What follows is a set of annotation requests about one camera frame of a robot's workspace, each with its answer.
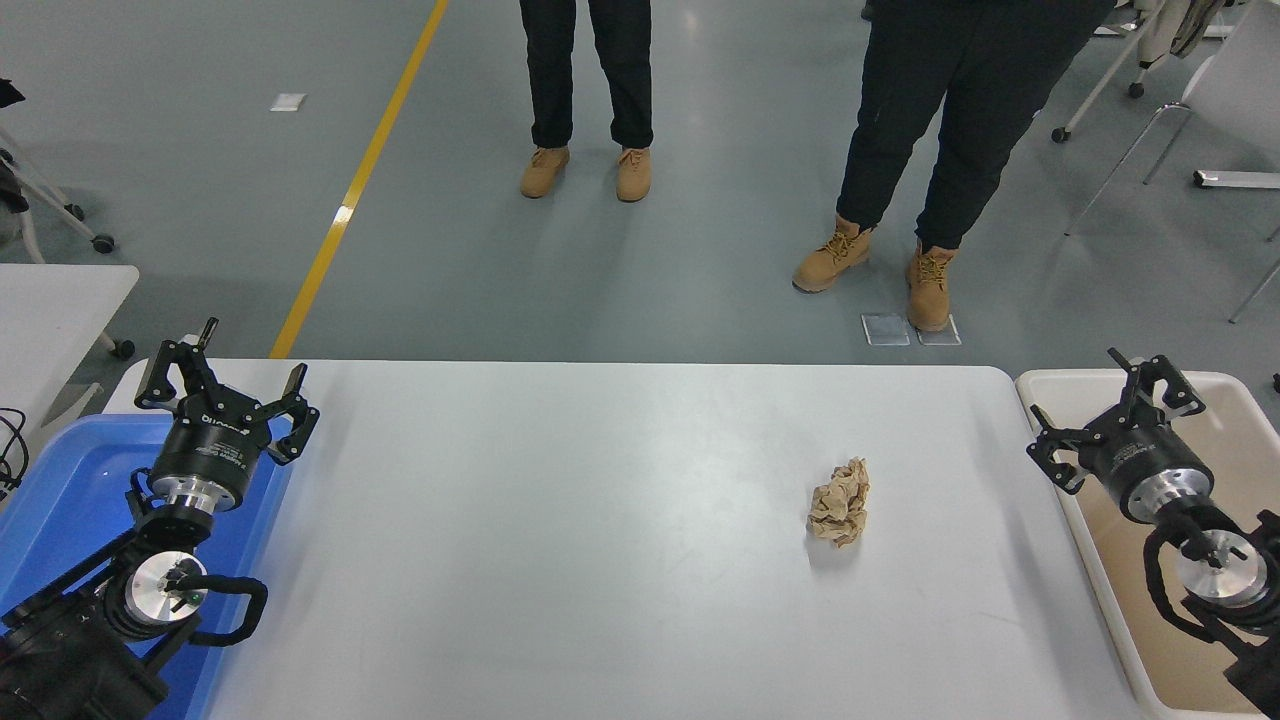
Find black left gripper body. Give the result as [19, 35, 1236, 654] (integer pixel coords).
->
[150, 402, 274, 497]

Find large pale bin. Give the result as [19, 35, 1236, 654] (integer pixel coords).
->
[1015, 368, 1280, 720]

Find tan paper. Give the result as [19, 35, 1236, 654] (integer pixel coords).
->
[807, 457, 871, 550]

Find beige hanging garment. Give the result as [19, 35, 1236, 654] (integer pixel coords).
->
[1135, 0, 1229, 59]

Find white wheeled stand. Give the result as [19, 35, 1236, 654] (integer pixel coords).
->
[0, 125, 117, 256]

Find blue plastic tray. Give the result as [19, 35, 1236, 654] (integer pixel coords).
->
[0, 413, 296, 720]

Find black cable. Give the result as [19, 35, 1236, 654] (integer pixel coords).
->
[0, 407, 29, 501]

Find white chair chrome legs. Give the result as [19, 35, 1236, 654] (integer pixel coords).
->
[1063, 0, 1280, 237]

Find white wheeled rack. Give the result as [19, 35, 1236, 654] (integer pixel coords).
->
[1050, 0, 1181, 143]

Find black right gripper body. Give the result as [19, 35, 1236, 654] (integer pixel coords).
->
[1078, 425, 1213, 521]

